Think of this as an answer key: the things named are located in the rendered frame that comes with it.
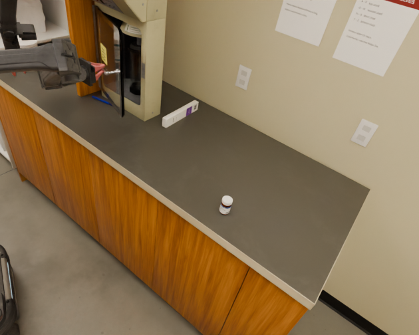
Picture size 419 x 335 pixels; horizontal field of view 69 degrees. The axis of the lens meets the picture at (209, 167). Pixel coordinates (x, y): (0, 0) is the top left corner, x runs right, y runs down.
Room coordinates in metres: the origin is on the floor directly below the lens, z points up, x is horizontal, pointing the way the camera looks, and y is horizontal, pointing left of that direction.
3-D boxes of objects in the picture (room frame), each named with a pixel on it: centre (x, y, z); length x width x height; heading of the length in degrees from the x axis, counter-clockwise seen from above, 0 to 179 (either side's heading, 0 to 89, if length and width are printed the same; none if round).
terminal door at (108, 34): (1.28, 0.54, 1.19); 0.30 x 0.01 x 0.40; 41
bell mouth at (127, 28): (1.41, 0.43, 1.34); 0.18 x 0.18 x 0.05
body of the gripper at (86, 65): (1.12, 0.59, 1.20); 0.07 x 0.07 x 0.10; 61
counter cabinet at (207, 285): (1.31, 0.32, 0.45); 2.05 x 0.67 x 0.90; 61
